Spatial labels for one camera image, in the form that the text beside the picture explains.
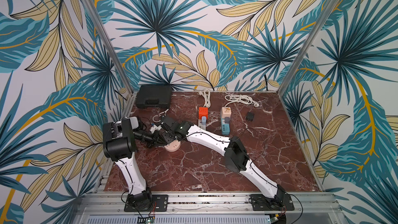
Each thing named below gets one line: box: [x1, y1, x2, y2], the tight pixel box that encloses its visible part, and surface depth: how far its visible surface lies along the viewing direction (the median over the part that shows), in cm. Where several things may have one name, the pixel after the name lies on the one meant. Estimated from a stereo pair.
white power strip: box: [197, 119, 207, 131], surface depth 100 cm
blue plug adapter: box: [201, 116, 207, 125], surface depth 99 cm
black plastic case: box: [135, 84, 173, 109], surface depth 115 cm
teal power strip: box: [221, 118, 231, 136], surface depth 99 cm
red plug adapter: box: [198, 106, 209, 120], surface depth 100 cm
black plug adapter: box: [245, 112, 255, 122], surface depth 106 cm
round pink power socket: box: [164, 140, 181, 152], surface depth 91 cm
